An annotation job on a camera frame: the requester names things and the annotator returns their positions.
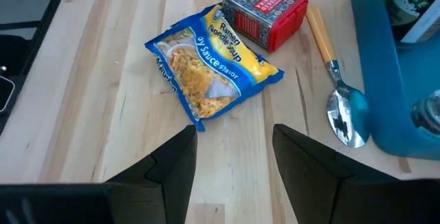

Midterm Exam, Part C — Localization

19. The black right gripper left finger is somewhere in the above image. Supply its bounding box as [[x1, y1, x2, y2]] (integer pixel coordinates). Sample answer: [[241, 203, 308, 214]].
[[0, 124, 199, 224]]

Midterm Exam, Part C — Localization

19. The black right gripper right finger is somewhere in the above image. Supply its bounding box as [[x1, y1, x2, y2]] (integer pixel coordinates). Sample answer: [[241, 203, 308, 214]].
[[272, 123, 440, 224]]

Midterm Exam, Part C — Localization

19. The wooden handled spoon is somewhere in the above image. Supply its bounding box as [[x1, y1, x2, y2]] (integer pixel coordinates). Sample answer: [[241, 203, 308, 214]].
[[305, 5, 372, 149]]

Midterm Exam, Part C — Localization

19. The clear glass spice jar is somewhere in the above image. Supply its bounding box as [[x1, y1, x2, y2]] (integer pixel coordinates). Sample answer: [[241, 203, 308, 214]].
[[410, 89, 440, 136]]

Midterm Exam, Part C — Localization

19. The blue plastic bin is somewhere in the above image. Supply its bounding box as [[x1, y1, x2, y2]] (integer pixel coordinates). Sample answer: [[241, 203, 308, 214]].
[[349, 0, 440, 161]]

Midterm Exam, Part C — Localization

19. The blue soy sauce ramen packet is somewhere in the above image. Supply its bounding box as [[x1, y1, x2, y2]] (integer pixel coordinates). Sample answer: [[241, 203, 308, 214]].
[[144, 3, 285, 133]]

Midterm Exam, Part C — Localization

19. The red lidded paprika tin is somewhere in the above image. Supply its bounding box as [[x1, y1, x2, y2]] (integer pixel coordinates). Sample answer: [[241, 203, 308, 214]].
[[221, 0, 309, 54]]

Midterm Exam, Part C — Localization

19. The black table-level camera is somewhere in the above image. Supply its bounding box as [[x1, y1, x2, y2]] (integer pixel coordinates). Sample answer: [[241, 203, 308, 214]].
[[0, 75, 17, 115]]

